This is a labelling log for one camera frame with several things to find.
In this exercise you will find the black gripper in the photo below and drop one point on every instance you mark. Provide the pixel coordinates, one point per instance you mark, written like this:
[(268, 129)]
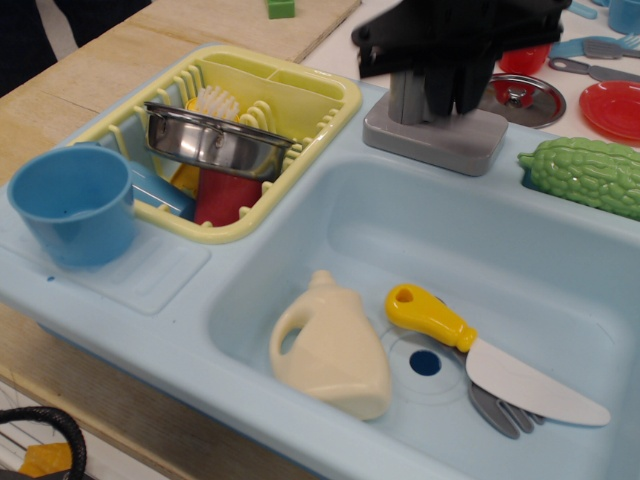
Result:
[(439, 35)]

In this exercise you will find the grey toy faucet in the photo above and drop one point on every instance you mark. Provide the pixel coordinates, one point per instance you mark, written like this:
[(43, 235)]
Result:
[(402, 123)]

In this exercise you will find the red plastic cup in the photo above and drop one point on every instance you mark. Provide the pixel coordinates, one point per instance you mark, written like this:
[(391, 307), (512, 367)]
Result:
[(525, 61)]

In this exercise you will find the steel pot lid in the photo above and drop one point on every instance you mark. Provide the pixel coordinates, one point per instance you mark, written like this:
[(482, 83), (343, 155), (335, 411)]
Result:
[(523, 100)]

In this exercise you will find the grey toy spatula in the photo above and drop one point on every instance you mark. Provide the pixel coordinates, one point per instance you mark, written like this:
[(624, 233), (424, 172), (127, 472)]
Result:
[(599, 49)]

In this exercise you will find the red plastic plate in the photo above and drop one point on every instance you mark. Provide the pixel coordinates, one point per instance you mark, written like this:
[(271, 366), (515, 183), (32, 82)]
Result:
[(613, 107)]

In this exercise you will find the green bitter gourd toy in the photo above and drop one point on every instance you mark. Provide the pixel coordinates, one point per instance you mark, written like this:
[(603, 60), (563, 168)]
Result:
[(593, 173)]

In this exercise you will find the blue cup at back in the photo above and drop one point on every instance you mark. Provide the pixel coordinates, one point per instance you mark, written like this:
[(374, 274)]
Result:
[(624, 15)]

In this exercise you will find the green toy block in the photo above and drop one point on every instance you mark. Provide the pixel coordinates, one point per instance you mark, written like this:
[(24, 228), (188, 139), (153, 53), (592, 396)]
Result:
[(281, 9)]

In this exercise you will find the white dish brush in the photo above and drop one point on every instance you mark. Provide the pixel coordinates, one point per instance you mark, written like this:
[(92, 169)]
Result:
[(215, 102)]

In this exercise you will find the light blue toy sink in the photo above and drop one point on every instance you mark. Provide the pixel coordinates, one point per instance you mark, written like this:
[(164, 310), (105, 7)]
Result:
[(164, 351)]

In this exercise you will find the yellow dish rack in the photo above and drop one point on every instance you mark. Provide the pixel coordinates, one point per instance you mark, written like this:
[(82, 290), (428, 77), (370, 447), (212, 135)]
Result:
[(305, 105)]

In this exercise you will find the stainless steel pot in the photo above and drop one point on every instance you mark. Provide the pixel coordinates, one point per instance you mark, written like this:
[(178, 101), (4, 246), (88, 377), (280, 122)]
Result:
[(214, 144)]

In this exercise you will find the red cup in rack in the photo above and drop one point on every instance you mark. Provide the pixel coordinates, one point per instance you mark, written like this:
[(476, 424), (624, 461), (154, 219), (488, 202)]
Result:
[(220, 197)]

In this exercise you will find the cream toy detergent bottle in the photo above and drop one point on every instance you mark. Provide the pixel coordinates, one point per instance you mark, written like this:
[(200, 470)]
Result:
[(324, 346)]

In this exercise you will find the blue item in rack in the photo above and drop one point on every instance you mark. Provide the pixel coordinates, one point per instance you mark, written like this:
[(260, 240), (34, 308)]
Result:
[(153, 190)]

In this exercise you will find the grey toy fork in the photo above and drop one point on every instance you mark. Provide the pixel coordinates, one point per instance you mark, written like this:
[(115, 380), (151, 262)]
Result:
[(507, 419)]

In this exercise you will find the blue plastic cup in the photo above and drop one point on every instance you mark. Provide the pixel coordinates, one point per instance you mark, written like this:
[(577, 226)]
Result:
[(78, 203)]

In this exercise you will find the yellow item bottom left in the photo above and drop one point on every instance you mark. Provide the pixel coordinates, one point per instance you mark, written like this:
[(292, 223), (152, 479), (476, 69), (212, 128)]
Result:
[(46, 459)]

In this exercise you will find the yellow handled toy knife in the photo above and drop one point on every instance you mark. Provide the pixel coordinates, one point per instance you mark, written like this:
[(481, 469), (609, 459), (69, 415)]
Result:
[(413, 308)]

